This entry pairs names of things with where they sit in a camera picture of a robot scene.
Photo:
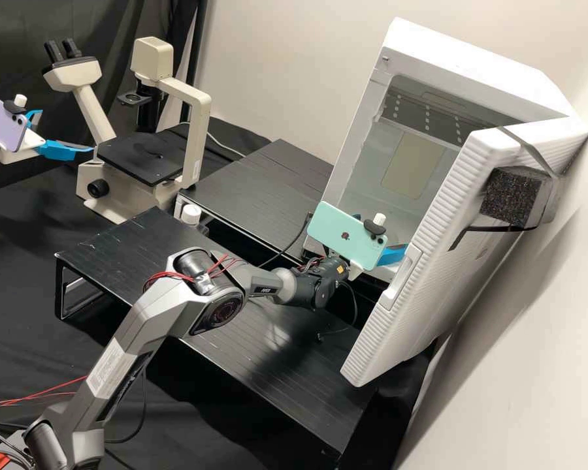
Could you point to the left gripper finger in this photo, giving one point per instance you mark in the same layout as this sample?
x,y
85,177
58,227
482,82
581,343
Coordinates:
x,y
33,116
61,149

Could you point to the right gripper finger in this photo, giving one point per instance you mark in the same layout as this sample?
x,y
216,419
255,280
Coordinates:
x,y
392,257
357,217

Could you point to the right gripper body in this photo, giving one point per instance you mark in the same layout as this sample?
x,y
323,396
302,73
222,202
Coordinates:
x,y
359,270

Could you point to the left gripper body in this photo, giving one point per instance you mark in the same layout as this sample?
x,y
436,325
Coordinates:
x,y
19,153

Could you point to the petri dish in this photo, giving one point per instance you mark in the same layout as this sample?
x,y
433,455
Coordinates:
x,y
398,246

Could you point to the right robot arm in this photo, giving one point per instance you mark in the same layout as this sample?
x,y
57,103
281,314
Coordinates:
x,y
142,313

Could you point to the cream microscope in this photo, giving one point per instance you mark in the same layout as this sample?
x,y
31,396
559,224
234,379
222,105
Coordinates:
x,y
196,107

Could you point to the incubator door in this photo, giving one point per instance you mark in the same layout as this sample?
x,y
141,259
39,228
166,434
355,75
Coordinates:
x,y
446,245

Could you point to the black platform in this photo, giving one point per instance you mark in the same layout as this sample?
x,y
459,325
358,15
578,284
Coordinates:
x,y
255,186
127,235

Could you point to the white-capped bottle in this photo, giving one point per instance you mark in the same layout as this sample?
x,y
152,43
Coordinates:
x,y
192,215

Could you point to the white incubator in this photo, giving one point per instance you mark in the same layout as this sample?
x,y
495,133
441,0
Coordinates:
x,y
470,73

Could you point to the right wrist camera phone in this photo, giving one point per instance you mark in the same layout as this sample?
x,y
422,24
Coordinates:
x,y
338,230

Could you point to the wrist camera phone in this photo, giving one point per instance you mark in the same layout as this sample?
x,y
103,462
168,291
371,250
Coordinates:
x,y
0,117
338,230

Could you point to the left wrist camera phone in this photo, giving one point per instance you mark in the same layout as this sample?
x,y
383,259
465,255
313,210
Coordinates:
x,y
0,117

